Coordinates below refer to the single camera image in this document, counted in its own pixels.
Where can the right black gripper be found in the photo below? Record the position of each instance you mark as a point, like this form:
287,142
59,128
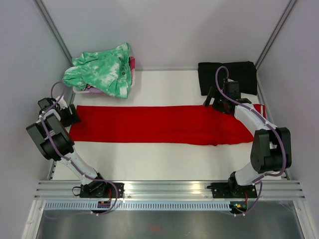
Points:
213,93

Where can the green tie-dye garment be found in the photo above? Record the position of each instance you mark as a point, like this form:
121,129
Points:
108,71

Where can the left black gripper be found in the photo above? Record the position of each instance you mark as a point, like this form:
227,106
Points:
74,118

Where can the lilac garment in basket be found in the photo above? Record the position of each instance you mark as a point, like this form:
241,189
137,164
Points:
93,90

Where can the frame post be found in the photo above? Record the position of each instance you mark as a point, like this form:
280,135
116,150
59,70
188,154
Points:
276,31
53,28

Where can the slotted cable duct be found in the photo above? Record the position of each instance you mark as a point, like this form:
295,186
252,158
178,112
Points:
140,205

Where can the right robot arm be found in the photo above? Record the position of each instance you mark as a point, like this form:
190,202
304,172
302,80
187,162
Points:
271,148

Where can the pink garment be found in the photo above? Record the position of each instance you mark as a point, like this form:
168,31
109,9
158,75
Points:
132,63

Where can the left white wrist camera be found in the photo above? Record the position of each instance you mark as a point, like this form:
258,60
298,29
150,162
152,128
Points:
62,104

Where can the red trousers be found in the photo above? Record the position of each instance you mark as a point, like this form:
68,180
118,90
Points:
196,125

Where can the white laundry basket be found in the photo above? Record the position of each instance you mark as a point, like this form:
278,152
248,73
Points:
75,90

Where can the folded black trousers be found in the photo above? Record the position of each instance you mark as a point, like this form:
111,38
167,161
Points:
243,72

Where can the right frame post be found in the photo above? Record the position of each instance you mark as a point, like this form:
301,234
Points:
276,31

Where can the left frame post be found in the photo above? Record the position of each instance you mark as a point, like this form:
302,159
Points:
53,28

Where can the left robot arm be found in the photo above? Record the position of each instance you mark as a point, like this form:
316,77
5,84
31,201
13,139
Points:
50,136

